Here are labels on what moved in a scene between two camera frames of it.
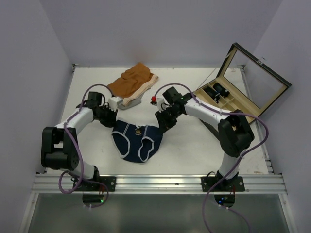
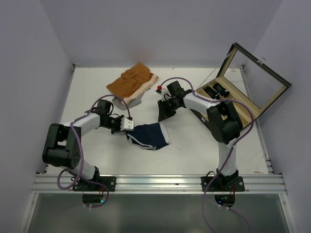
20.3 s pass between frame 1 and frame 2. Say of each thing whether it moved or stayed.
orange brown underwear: stayed
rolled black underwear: stayed
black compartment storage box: stayed
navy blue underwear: moved
